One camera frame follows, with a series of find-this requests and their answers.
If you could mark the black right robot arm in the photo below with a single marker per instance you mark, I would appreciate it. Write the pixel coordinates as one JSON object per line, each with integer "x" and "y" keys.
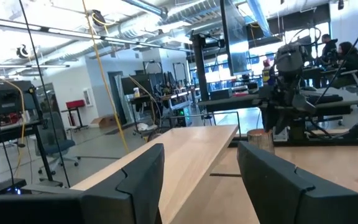
{"x": 288, "y": 60}

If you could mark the blue office chair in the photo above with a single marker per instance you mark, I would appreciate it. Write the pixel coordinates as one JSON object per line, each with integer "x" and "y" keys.
{"x": 57, "y": 146}

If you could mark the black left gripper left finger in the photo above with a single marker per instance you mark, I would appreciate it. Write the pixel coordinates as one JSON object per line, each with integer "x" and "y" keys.
{"x": 135, "y": 186}

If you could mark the black monitor on desk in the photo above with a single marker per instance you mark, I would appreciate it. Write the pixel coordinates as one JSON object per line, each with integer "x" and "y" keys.
{"x": 5, "y": 99}

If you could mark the pale plastic bottle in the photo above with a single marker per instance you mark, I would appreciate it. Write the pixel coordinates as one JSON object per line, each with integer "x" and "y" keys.
{"x": 136, "y": 92}

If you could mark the black workshop desk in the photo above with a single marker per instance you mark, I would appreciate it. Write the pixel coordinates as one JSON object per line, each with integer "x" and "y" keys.
{"x": 8, "y": 132}

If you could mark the background workstation desk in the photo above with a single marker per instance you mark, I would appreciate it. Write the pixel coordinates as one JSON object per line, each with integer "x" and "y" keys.
{"x": 179, "y": 96}

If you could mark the black box with blue light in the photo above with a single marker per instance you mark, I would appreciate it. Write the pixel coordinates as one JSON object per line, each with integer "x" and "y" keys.
{"x": 2, "y": 187}

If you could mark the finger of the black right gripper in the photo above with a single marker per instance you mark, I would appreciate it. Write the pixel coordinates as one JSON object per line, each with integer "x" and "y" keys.
{"x": 284, "y": 121}
{"x": 269, "y": 119}

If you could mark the red tool cart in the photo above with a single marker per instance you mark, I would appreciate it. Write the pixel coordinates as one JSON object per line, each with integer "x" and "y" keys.
{"x": 75, "y": 104}

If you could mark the cardboard box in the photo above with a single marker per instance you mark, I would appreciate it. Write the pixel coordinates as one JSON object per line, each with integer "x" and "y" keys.
{"x": 104, "y": 121}

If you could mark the candle jar with grey wax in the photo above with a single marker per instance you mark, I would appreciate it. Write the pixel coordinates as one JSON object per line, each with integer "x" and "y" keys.
{"x": 260, "y": 141}

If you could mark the person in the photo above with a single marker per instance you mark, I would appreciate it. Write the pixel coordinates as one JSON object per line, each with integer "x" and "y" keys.
{"x": 350, "y": 63}
{"x": 328, "y": 46}

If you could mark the large monitor on black stand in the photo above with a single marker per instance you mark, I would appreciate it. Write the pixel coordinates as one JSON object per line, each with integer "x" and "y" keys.
{"x": 235, "y": 37}

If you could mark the long ceiling light bar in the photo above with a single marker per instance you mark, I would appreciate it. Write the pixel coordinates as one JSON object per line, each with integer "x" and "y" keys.
{"x": 73, "y": 33}

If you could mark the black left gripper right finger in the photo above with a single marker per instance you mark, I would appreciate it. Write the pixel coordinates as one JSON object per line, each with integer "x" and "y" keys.
{"x": 275, "y": 186}

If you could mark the WD-40 spray can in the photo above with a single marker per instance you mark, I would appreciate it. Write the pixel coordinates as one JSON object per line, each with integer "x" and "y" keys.
{"x": 266, "y": 73}

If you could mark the black metal rig frame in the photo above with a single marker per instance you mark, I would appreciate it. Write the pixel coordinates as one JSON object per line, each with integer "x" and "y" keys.
{"x": 322, "y": 141}

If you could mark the wooden shelf riser black legs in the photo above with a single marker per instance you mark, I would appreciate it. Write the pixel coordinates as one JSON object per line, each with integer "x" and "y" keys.
{"x": 191, "y": 155}

